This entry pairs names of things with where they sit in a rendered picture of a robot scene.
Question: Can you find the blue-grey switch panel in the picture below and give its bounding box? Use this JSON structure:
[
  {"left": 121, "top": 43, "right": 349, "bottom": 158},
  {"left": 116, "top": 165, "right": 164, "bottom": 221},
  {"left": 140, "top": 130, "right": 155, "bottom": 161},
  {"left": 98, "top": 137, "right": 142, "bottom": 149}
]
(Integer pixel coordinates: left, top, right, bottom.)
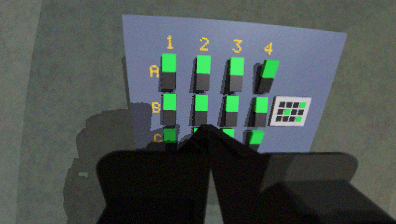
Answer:
[{"left": 122, "top": 15, "right": 347, "bottom": 153}]

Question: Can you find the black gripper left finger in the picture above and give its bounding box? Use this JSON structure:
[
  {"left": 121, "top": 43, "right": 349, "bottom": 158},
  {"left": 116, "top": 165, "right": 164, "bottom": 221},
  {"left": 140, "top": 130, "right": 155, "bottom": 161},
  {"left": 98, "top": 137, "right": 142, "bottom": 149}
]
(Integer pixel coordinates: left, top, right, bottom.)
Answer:
[{"left": 96, "top": 124, "right": 212, "bottom": 224}]

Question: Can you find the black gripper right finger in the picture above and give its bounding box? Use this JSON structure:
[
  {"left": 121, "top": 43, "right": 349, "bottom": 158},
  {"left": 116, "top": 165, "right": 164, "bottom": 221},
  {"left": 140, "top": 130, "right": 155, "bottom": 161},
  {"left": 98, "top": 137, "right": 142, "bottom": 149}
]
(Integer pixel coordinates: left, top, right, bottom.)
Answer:
[{"left": 207, "top": 124, "right": 358, "bottom": 224}]

